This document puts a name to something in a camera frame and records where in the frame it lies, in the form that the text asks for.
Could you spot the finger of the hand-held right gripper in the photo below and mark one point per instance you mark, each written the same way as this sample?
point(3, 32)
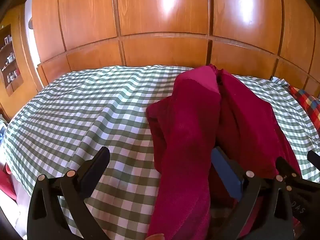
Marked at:
point(314, 156)
point(287, 168)

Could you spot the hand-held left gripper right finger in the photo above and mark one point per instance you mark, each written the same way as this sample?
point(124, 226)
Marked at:
point(225, 172)

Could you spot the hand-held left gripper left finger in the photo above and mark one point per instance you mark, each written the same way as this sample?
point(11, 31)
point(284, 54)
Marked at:
point(97, 165)

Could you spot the magenta small garment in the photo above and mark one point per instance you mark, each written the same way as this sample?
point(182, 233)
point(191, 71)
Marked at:
point(190, 120)

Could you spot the person's left hand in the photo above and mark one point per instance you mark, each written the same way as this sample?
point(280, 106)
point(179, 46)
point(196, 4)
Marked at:
point(155, 237)

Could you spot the multicoloured checked pillow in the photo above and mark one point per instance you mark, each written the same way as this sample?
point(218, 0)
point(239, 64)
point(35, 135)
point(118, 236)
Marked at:
point(308, 105)

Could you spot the green checked bedsheet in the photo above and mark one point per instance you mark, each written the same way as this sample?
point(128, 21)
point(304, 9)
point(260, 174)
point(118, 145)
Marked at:
point(75, 110)

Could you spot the white checked pillowcase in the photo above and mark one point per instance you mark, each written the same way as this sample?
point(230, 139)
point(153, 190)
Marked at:
point(278, 80)

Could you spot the red cloth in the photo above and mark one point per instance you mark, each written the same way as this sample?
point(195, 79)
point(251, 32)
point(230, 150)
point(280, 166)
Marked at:
point(6, 182)

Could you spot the wooden shelf unit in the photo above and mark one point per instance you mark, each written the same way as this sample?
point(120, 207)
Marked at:
point(15, 86)

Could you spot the group of small bottles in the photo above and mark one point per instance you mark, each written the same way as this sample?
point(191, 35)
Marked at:
point(10, 58)

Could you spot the white door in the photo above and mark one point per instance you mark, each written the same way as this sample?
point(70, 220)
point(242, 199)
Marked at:
point(31, 35)

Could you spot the wooden wardrobe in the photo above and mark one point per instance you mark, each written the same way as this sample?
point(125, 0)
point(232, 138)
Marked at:
point(162, 12)

